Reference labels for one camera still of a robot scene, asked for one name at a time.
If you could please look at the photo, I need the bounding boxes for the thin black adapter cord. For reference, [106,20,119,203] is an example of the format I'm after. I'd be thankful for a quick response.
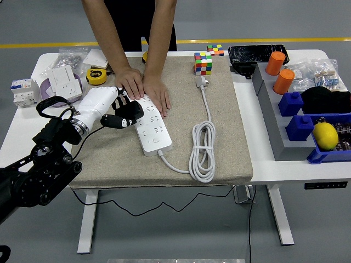
[70,125,236,217]

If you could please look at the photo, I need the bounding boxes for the black cloth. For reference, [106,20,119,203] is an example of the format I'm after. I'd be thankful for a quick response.
[300,86,351,115]

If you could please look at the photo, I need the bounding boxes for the white table leg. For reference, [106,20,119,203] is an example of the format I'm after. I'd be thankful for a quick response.
[266,184,295,246]
[76,188,99,254]

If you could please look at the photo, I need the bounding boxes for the yellow lemon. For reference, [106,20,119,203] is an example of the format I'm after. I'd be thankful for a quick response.
[312,122,339,151]

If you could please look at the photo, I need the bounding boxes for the blue plastic bin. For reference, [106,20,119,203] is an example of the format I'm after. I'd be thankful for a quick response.
[301,108,351,165]

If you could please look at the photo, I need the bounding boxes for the small colourful puzzle cube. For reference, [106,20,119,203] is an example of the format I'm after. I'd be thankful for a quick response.
[206,44,224,56]

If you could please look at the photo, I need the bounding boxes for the black table control panel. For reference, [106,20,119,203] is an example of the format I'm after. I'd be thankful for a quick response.
[303,181,348,190]

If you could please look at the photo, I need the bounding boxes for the white circuit breaker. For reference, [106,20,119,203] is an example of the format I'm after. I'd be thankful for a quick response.
[10,78,41,109]

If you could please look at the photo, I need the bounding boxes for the dark circuit boards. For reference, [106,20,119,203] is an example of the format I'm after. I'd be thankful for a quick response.
[315,116,351,152]

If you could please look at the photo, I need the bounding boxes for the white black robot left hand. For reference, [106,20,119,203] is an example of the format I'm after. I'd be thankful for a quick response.
[75,86,145,129]

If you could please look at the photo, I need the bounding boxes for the clear bag of small parts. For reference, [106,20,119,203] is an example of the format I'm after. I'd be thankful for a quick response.
[284,61,316,93]

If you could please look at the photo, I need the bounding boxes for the black charger block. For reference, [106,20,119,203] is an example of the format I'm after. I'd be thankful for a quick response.
[231,62,258,80]

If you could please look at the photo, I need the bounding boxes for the grey stepped block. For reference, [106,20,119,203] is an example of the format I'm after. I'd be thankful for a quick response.
[251,62,316,162]

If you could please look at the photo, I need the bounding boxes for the white power strip cord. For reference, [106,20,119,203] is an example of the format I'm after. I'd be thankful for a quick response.
[157,76,217,184]

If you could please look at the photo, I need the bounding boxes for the clear bag of resistors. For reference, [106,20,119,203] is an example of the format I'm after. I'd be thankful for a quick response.
[309,58,347,93]

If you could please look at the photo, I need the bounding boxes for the large colourful puzzle cube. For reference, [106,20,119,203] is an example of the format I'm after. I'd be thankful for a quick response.
[194,52,213,76]

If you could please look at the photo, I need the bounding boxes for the silver box under table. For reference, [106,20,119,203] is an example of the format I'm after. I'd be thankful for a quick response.
[232,185,256,205]

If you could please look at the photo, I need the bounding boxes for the clear bag of screws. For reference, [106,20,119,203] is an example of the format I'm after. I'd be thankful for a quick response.
[39,47,90,77]

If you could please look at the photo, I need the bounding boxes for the purple bowl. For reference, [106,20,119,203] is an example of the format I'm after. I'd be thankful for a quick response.
[39,73,83,108]

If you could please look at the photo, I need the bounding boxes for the person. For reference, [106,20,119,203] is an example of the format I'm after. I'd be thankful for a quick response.
[103,0,178,52]

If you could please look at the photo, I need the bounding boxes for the white power strip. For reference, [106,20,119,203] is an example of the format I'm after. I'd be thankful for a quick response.
[131,94,173,157]

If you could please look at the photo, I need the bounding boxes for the white wall switch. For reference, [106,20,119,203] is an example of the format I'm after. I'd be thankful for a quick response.
[82,48,110,69]

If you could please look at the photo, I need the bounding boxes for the black plastic tray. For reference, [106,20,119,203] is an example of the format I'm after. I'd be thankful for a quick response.
[228,44,289,66]

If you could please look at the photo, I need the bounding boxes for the black hanging cable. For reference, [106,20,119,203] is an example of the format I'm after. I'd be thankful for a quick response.
[247,185,258,263]

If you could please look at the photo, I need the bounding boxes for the blue plastic block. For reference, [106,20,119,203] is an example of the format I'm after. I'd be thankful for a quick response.
[278,92,304,117]
[285,115,315,142]

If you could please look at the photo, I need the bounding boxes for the white wall socket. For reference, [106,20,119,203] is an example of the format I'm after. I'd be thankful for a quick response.
[54,79,83,102]

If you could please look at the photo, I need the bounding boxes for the round yellow tape measure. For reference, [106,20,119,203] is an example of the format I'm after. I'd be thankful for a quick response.
[86,68,114,86]

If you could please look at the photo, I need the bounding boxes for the grey-brown fabric mat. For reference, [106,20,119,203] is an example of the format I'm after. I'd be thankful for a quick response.
[69,56,254,190]

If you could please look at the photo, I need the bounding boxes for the person's left hand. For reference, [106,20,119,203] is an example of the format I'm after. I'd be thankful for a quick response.
[142,74,171,118]

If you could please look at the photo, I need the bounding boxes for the orange cylinder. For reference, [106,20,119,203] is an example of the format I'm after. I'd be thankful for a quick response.
[273,68,296,95]
[265,51,286,77]

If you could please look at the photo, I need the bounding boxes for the black power adapter plug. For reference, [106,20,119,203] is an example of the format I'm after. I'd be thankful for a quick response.
[114,100,145,127]

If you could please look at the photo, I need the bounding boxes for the person's right hand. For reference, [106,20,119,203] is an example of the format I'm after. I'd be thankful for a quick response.
[114,66,145,100]

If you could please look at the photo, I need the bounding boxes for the white switch panel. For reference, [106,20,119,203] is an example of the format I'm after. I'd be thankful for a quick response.
[51,65,76,93]

